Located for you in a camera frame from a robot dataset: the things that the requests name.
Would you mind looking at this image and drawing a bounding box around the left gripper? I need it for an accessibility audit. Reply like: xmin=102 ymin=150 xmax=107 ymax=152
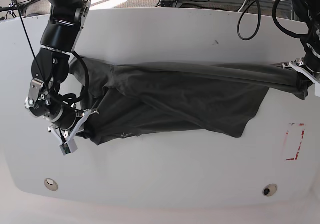
xmin=282 ymin=57 xmax=320 ymax=84

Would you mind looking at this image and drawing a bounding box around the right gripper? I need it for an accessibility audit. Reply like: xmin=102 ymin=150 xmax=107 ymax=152
xmin=47 ymin=106 xmax=99 ymax=144

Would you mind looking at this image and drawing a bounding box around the dark grey T-shirt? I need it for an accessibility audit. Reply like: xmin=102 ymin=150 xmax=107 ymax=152
xmin=81 ymin=58 xmax=311 ymax=145

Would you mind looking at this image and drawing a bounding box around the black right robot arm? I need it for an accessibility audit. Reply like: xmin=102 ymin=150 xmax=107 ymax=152
xmin=25 ymin=0 xmax=92 ymax=148

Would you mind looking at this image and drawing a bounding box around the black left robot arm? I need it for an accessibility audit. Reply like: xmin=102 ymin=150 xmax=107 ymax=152
xmin=272 ymin=0 xmax=320 ymax=78

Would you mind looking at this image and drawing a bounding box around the red tape rectangle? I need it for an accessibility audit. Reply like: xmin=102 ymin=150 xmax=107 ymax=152
xmin=282 ymin=123 xmax=306 ymax=161

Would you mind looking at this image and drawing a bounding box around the left table grommet hole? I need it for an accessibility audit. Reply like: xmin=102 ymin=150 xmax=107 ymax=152
xmin=44 ymin=178 xmax=59 ymax=191

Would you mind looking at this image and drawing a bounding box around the table grommet hole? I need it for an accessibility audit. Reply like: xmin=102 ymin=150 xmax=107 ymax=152
xmin=44 ymin=178 xmax=59 ymax=191
xmin=262 ymin=183 xmax=278 ymax=197

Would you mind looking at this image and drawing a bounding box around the right table grommet hole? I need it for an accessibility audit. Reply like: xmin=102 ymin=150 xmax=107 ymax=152
xmin=262 ymin=183 xmax=278 ymax=197

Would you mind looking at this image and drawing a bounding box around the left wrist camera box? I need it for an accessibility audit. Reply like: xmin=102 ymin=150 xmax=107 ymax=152
xmin=314 ymin=83 xmax=320 ymax=97

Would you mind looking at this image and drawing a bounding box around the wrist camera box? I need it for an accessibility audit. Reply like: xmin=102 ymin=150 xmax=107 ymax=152
xmin=314 ymin=83 xmax=320 ymax=97
xmin=60 ymin=143 xmax=78 ymax=156

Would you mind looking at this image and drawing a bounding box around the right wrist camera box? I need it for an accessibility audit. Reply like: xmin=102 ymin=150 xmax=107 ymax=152
xmin=60 ymin=143 xmax=78 ymax=156

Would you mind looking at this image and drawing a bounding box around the black cable loop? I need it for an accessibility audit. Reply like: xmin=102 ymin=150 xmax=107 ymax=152
xmin=236 ymin=0 xmax=263 ymax=40

